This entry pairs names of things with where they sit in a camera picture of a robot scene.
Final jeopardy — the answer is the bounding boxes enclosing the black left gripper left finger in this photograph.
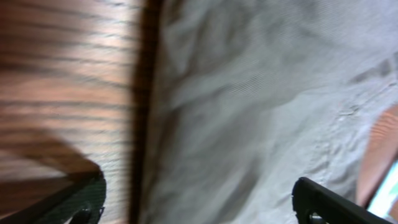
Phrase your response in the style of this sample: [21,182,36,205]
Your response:
[1,174,106,224]

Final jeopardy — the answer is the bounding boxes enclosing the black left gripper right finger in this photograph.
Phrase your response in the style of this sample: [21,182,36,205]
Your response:
[292,177,392,224]

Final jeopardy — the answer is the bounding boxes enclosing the grey shorts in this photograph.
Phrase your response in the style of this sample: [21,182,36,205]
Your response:
[139,0,397,224]

